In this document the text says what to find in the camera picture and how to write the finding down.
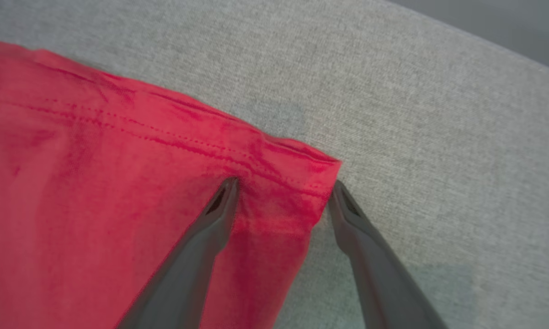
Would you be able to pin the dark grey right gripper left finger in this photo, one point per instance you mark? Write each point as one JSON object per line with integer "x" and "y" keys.
{"x": 187, "y": 274}

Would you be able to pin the red and white shirt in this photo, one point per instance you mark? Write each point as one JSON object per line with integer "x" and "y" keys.
{"x": 73, "y": 205}

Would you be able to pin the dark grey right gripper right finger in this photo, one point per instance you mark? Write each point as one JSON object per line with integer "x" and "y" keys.
{"x": 379, "y": 283}

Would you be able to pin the grey fabric sofa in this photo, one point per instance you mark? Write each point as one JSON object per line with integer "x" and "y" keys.
{"x": 439, "y": 137}

